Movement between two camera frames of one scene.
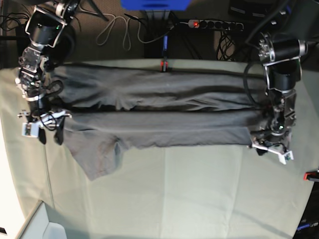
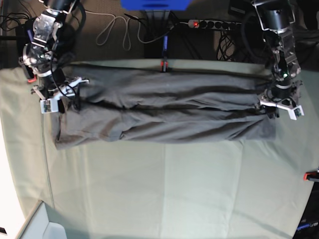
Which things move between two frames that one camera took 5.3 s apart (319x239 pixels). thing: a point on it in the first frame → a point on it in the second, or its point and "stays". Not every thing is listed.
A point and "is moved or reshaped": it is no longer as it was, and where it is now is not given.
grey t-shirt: (154, 107) is moved or reshaped
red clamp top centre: (164, 64) stays
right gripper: (274, 131) → (281, 92)
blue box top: (156, 5) stays
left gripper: (43, 105) → (51, 79)
